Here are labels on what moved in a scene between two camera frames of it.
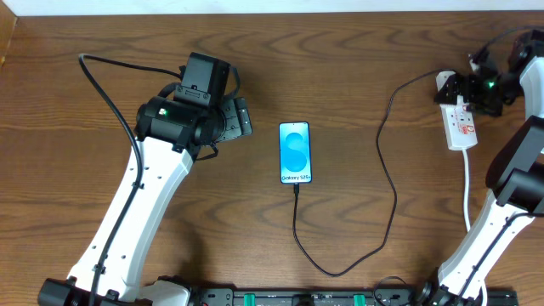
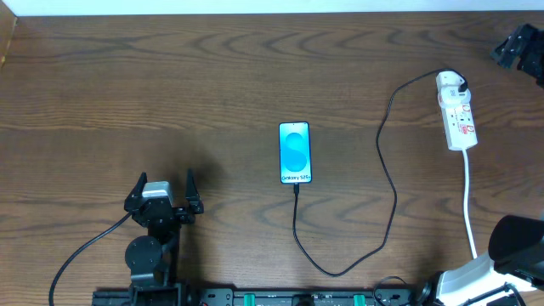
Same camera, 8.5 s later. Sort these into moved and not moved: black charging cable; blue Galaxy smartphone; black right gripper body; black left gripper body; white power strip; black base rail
Moved: black left gripper body; black right gripper body
Not moved: black base rail; white power strip; black charging cable; blue Galaxy smartphone
